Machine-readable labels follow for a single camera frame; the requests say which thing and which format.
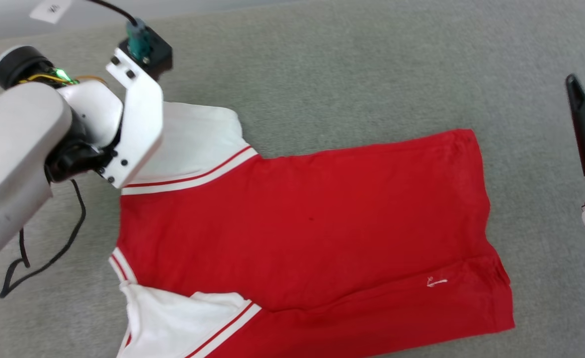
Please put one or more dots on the red and white jersey shirt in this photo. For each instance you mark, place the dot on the red and white jersey shirt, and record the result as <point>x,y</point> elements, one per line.
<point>297,223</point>

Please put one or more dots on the white paper label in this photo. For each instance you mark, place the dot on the white paper label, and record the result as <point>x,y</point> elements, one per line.
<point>51,9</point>

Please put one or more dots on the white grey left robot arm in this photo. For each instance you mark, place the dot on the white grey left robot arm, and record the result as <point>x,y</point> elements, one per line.
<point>9,149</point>

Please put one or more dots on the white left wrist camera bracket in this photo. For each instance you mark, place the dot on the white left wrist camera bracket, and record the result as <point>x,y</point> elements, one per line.
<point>140,124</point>

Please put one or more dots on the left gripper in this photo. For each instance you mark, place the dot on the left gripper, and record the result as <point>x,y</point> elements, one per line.
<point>93,109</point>

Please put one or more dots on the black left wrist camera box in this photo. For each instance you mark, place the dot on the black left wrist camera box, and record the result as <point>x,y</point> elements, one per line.
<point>160,54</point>

